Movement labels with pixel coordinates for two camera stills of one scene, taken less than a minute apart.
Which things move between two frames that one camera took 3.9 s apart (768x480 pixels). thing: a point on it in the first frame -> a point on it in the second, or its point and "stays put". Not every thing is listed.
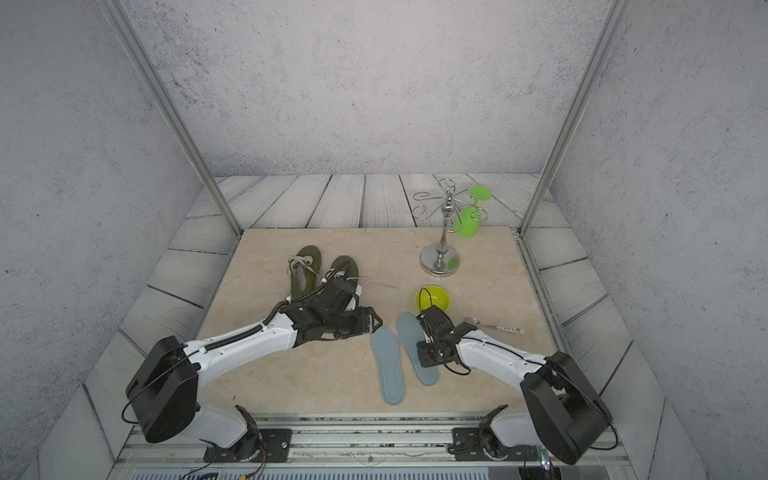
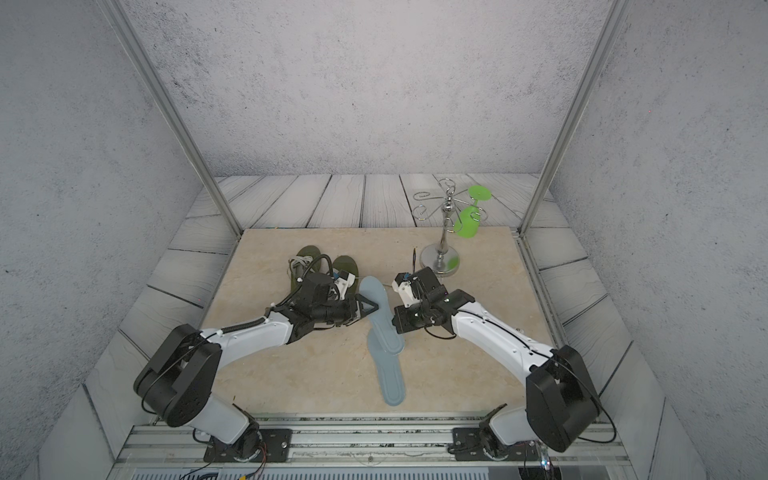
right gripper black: (423, 357) -> (402, 323)
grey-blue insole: (411, 332) -> (385, 329)
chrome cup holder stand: (441, 260) stays put
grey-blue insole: (385, 344) stays put
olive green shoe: (305, 272) stays put
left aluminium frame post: (117, 15) stays put
